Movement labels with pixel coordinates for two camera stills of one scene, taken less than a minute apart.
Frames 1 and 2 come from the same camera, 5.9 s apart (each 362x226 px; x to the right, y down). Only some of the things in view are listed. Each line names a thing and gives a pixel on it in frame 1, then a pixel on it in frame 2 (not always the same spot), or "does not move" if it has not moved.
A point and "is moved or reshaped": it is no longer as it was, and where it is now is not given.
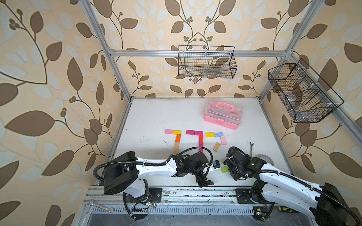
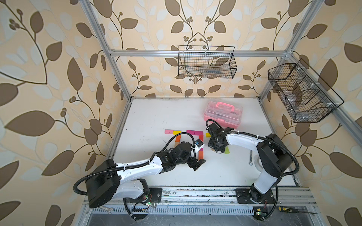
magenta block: [191, 132] does not move
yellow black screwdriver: [288, 209] does not move
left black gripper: [201, 180] to [192, 164]
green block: [225, 169] is moved or reshaped
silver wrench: [91, 202] does not move
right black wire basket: [308, 97] does not move
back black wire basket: [206, 61] does not move
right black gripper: [234, 176] to [220, 149]
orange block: [178, 137] does not move
